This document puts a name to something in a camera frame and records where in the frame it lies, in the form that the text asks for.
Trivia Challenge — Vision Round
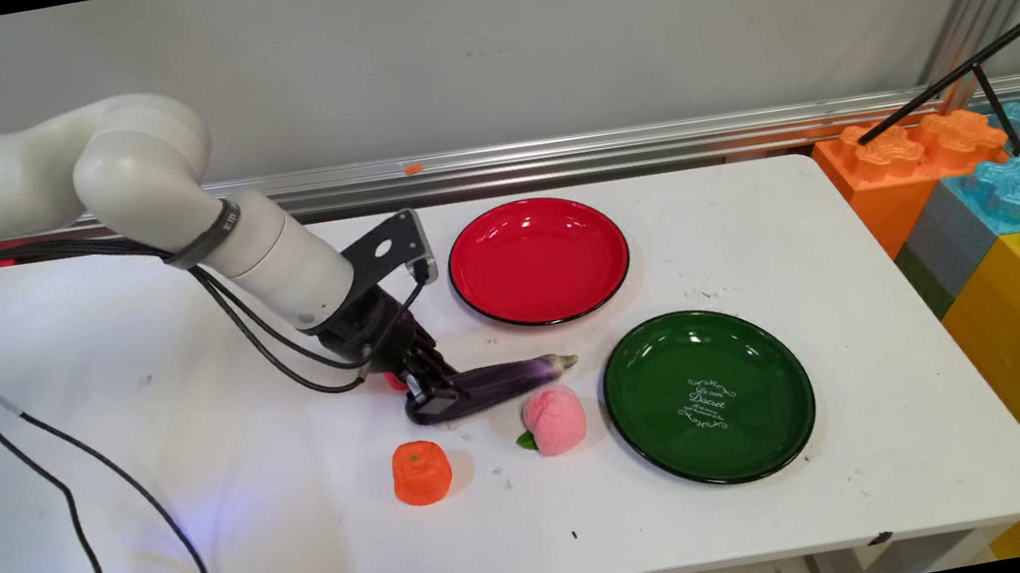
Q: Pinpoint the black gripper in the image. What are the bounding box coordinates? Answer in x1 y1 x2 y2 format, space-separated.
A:
299 273 468 434

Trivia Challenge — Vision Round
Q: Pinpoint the purple toy eggplant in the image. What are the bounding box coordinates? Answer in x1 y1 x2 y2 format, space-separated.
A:
400 349 586 430

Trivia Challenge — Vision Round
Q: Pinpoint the orange toy mandarin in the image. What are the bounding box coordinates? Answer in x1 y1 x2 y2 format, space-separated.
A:
388 435 458 510

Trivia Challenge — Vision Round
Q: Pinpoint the pink toy peach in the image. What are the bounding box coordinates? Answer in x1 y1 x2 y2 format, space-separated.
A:
509 381 592 461

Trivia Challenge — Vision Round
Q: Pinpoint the red plate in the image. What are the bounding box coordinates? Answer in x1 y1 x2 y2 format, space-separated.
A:
440 185 639 340

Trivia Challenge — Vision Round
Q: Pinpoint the green plate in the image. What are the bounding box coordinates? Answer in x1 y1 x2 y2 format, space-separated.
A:
593 293 827 502

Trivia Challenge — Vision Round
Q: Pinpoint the orange foam block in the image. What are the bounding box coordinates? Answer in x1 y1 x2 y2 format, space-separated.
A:
808 102 1020 270

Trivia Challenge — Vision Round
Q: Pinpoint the grey table leg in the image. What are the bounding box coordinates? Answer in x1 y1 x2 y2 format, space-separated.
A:
808 525 1002 573

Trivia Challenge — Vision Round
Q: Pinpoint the grey foam block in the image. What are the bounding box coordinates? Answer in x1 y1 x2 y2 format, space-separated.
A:
885 175 1010 324

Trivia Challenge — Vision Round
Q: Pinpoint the black tripod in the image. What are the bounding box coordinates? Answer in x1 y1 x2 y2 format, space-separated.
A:
839 0 1020 196

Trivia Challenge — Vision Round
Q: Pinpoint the grey wrist camera, black bracket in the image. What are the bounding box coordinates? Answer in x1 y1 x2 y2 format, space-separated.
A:
336 205 442 298

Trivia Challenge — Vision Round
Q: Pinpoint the black velcro strap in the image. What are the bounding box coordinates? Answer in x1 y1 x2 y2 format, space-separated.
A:
155 198 248 273

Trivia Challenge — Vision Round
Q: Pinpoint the black cable with silver plug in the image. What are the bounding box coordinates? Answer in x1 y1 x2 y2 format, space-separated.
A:
0 180 473 573

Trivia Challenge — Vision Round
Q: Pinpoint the aluminium wall rail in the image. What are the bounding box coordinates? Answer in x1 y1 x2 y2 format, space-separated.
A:
68 61 1020 259

